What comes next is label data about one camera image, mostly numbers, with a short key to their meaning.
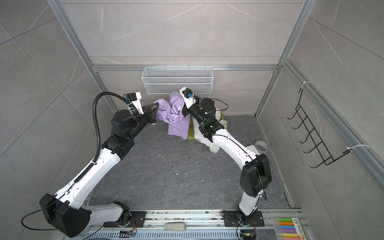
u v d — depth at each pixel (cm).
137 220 73
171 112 65
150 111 58
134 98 56
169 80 100
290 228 70
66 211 37
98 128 47
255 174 45
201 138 98
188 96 59
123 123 49
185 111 66
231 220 73
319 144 63
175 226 69
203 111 57
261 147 101
